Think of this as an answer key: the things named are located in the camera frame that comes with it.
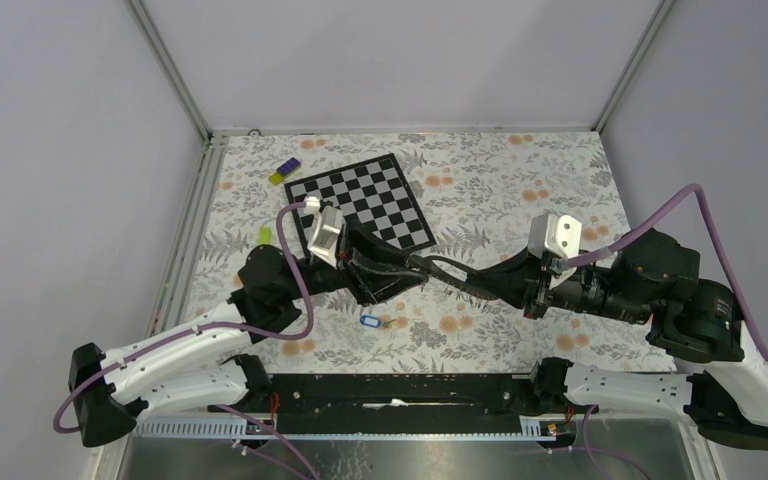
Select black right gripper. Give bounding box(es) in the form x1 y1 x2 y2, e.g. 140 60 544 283
462 240 649 321

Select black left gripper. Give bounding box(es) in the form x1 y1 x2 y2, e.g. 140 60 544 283
284 222 429 307

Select blue capped key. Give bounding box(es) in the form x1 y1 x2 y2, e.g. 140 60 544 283
359 315 382 329

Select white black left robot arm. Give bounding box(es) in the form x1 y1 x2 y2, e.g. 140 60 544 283
53 227 429 447

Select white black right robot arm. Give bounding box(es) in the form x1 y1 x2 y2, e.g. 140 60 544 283
465 230 768 451

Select black grey chessboard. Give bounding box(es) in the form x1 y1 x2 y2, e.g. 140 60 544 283
285 153 437 253

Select floral table mat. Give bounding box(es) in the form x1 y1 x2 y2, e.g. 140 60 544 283
183 132 675 373

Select green arch toy block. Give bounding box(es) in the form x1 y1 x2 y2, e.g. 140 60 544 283
257 225 272 245

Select purple yellow toy brick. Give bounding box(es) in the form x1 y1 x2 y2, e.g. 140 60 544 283
268 157 301 185

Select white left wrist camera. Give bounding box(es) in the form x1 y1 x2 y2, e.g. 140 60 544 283
303 196 344 268

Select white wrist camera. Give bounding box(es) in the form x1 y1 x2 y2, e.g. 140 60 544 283
303 196 344 268
527 213 583 259

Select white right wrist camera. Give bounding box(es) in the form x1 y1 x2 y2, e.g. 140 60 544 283
527 213 583 259

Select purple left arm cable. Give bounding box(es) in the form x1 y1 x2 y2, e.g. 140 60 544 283
52 198 322 436

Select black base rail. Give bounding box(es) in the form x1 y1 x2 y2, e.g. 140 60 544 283
232 373 566 435

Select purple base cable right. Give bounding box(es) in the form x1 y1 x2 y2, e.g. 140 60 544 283
542 404 650 480

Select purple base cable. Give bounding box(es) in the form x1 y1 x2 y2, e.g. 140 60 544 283
211 404 322 480
542 404 650 480

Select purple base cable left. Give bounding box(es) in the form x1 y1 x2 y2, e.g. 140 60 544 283
211 404 322 480

